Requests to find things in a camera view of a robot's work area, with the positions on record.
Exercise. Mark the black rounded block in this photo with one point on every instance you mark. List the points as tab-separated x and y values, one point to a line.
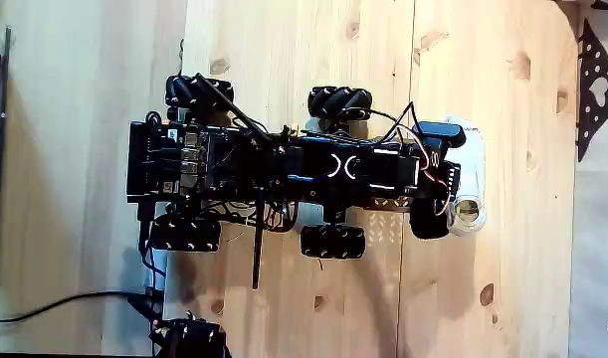
428	221

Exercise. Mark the white sock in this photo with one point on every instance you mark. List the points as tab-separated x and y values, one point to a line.
475	169

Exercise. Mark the black oval wrist camera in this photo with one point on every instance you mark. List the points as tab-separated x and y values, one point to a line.
440	133

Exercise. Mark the black perforated heart plate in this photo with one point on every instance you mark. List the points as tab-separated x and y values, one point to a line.
589	69

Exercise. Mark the black mecanum wheel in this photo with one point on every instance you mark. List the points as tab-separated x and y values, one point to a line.
333	102
181	92
184	236
333	242

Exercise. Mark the black antenna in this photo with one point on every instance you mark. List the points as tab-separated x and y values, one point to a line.
229	105
257	248

